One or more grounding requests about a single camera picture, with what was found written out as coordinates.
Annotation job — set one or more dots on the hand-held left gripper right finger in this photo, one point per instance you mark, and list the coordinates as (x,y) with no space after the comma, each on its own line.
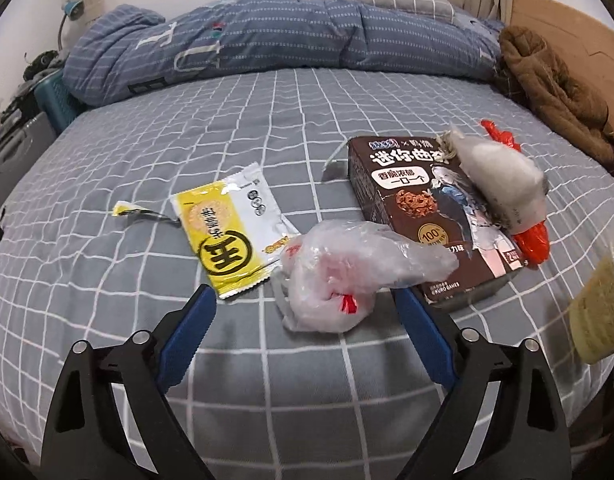
(427,342)

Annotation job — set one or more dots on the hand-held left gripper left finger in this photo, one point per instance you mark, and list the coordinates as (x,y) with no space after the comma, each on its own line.
(189,340)

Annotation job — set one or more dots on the clear plastic bag red print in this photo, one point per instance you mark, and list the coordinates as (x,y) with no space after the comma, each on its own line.
(347,265)

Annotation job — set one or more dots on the brown cookie box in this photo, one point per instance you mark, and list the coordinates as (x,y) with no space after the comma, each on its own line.
(402,195)

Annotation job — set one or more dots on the yellow snack packet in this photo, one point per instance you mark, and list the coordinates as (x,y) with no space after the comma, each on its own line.
(222,230)

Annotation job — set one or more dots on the torn yellow wrapper scrap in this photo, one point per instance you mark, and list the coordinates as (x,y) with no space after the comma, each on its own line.
(124,208)

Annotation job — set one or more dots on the white filled plastic bag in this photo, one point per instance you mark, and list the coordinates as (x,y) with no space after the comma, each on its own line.
(502,185)

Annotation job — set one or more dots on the bed with grey checked sheet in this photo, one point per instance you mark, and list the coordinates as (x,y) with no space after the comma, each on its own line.
(237,135)

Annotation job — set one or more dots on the grey suitcase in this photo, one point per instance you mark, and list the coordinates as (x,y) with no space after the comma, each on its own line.
(17,145)

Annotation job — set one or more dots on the teal plastic crate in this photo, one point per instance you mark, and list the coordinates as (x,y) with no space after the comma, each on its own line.
(57,100)

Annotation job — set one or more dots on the brown quilted jacket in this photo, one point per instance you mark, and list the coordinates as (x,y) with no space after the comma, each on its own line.
(557,95)

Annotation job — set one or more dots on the blue striped quilt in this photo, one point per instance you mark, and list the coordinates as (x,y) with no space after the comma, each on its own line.
(267,40)

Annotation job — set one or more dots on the dark desk clutter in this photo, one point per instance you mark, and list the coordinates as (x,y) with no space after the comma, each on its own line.
(42,65)

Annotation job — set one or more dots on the wooden headboard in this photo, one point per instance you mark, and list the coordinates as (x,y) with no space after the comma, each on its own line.
(572,30)

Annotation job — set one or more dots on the blue desk lamp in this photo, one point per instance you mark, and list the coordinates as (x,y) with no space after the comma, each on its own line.
(72,10)

